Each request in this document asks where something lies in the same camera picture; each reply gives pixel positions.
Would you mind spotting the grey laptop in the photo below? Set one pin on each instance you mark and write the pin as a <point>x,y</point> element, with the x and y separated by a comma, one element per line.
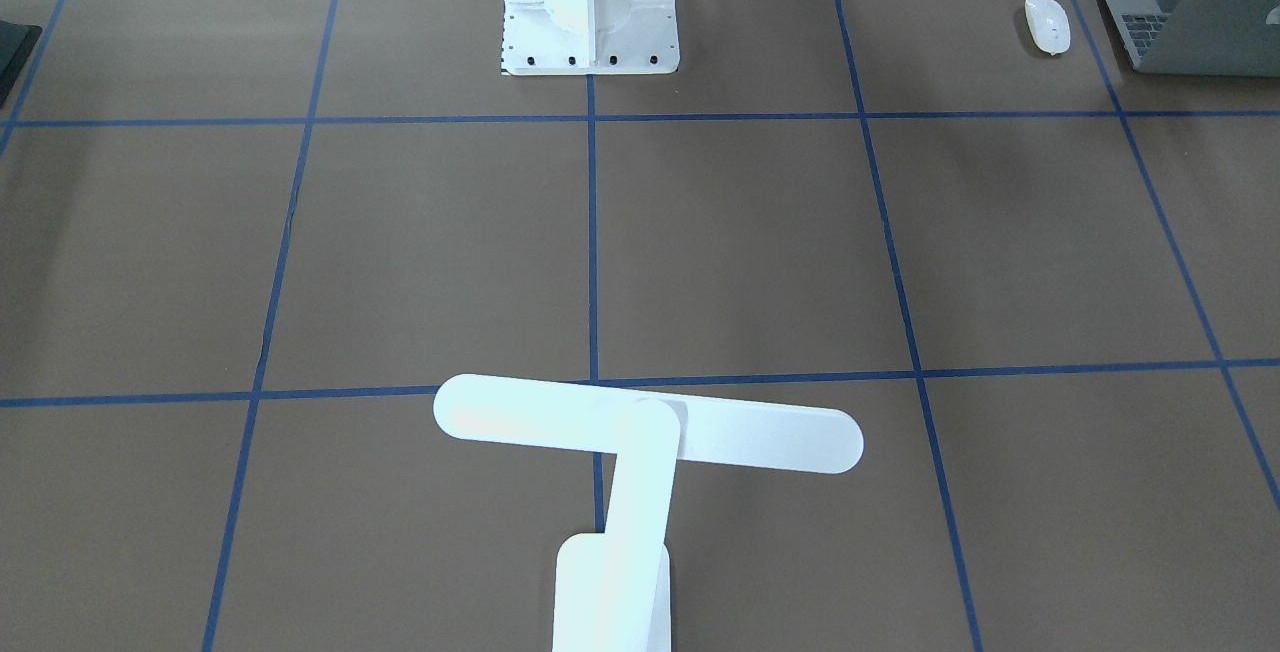
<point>1238,38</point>

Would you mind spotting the white desk lamp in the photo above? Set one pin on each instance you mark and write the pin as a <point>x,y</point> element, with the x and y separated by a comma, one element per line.
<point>613,588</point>

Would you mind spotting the white computer mouse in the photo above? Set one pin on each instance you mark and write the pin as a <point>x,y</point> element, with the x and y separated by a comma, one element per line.
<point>1048,25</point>

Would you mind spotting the black flat box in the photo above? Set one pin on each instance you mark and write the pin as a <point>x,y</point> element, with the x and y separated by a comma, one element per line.
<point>18,41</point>

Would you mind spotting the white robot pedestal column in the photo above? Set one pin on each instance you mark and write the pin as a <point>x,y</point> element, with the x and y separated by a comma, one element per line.
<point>589,37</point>

